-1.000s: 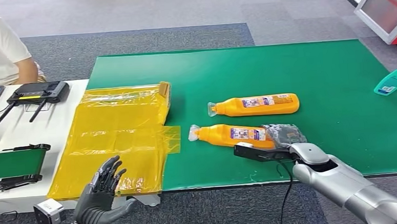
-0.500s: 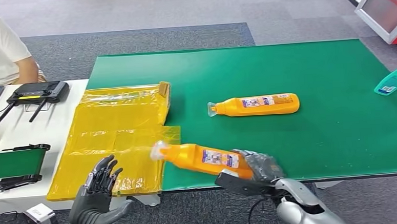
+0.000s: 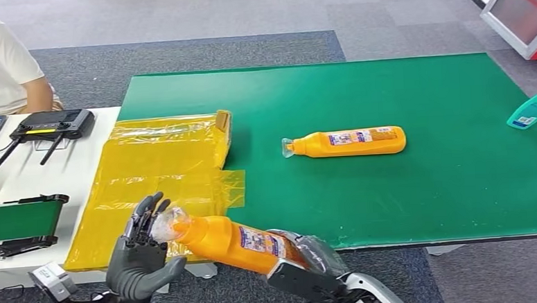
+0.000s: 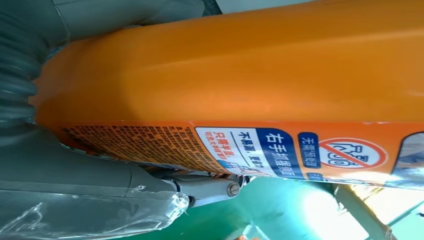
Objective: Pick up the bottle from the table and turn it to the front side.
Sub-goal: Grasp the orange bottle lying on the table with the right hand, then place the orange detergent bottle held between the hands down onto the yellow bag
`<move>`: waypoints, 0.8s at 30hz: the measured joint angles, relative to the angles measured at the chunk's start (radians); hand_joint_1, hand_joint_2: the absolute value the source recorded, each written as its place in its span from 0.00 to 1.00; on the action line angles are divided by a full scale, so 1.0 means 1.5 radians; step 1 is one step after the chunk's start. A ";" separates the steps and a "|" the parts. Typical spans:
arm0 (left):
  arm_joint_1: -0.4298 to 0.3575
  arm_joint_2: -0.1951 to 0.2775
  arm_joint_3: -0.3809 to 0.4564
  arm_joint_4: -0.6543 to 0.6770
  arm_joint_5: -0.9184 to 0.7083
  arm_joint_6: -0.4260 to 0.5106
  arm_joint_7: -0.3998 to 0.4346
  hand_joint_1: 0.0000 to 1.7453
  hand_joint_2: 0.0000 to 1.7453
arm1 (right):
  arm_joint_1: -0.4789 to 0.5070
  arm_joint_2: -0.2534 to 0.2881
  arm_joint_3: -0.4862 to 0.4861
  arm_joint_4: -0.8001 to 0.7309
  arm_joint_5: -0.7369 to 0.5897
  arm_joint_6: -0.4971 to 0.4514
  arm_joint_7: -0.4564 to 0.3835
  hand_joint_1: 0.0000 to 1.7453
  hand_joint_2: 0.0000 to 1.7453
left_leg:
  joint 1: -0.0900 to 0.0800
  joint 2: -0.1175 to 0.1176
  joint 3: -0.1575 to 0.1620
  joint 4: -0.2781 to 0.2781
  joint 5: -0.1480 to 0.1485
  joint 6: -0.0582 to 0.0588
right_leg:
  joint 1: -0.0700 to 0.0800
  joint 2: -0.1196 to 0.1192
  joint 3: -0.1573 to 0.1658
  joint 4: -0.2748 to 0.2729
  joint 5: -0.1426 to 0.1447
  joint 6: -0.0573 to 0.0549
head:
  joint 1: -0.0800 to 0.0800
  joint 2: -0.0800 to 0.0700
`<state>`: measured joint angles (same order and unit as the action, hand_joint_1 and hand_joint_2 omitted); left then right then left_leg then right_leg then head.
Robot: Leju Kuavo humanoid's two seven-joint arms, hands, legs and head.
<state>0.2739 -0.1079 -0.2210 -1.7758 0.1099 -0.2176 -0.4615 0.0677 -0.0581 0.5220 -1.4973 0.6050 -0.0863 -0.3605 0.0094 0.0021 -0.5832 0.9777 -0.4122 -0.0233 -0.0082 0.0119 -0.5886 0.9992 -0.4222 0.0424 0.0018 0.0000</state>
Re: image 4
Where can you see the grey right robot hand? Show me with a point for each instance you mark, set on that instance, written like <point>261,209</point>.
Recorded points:
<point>66,185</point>

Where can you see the green table mat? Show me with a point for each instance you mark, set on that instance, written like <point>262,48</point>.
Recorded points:
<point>232,212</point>

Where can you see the yellow film wrapped cardboard box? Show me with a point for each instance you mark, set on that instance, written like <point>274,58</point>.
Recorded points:
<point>381,198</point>

